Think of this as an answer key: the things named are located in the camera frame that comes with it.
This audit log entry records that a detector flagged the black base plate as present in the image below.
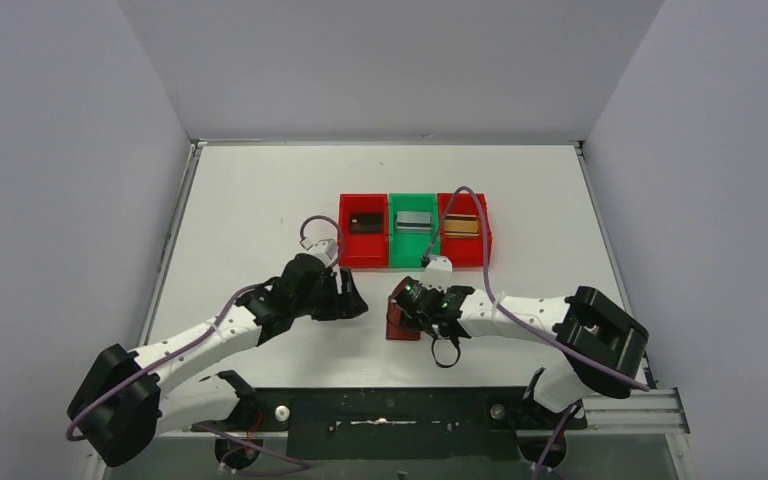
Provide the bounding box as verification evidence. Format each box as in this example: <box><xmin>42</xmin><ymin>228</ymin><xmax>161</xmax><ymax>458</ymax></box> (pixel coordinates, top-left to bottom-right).
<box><xmin>210</xmin><ymin>386</ymin><xmax>562</xmax><ymax>461</ymax></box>

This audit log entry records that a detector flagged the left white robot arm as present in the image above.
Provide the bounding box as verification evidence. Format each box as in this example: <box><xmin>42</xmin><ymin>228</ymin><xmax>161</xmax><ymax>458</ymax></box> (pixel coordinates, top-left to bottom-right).
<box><xmin>65</xmin><ymin>253</ymin><xmax>369</xmax><ymax>467</ymax></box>

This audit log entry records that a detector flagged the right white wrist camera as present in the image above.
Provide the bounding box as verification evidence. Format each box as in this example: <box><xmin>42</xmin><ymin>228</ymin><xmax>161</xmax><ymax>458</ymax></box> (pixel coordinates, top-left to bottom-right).
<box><xmin>420</xmin><ymin>255</ymin><xmax>453</xmax><ymax>292</ymax></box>

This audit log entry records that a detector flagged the black credit card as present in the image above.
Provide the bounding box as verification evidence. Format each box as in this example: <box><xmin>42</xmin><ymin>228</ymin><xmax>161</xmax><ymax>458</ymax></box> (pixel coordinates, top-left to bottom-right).
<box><xmin>348</xmin><ymin>211</ymin><xmax>384</xmax><ymax>235</ymax></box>

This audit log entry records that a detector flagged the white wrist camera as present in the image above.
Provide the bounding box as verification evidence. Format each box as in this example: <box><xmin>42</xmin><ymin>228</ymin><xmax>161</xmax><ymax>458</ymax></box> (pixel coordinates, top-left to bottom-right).
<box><xmin>300</xmin><ymin>238</ymin><xmax>339</xmax><ymax>268</ymax></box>
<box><xmin>420</xmin><ymin>255</ymin><xmax>453</xmax><ymax>292</ymax></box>

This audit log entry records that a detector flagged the silver credit card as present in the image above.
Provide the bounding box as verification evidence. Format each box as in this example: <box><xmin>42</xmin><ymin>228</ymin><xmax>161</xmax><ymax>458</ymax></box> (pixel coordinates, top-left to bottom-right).
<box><xmin>395</xmin><ymin>210</ymin><xmax>433</xmax><ymax>233</ymax></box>

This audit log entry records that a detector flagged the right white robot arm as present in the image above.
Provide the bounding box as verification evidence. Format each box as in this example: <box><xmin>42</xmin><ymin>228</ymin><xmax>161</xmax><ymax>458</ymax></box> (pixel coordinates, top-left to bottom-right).
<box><xmin>389</xmin><ymin>277</ymin><xmax>649</xmax><ymax>427</ymax></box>

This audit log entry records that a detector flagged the red leather card holder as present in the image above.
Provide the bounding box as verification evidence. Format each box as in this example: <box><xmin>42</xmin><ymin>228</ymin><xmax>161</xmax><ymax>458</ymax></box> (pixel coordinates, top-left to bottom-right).
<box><xmin>385</xmin><ymin>298</ymin><xmax>421</xmax><ymax>341</ymax></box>

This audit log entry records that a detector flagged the gold credit card in bin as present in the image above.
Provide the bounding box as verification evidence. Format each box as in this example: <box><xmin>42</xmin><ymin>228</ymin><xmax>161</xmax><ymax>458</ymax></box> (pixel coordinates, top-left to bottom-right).
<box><xmin>443</xmin><ymin>214</ymin><xmax>481</xmax><ymax>238</ymax></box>

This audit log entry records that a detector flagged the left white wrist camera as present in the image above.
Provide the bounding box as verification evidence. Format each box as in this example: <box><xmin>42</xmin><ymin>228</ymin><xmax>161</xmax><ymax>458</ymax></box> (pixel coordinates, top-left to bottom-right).
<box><xmin>300</xmin><ymin>238</ymin><xmax>339</xmax><ymax>268</ymax></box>

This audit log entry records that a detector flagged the left red bin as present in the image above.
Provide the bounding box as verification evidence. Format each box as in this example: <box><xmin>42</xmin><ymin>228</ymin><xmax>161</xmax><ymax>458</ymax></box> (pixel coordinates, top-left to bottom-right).
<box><xmin>338</xmin><ymin>193</ymin><xmax>389</xmax><ymax>268</ymax></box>

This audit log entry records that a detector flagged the green middle bin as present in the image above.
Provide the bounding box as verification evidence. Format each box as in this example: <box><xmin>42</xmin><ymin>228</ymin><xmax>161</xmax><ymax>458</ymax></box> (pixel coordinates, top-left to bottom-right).
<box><xmin>388</xmin><ymin>193</ymin><xmax>439</xmax><ymax>269</ymax></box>

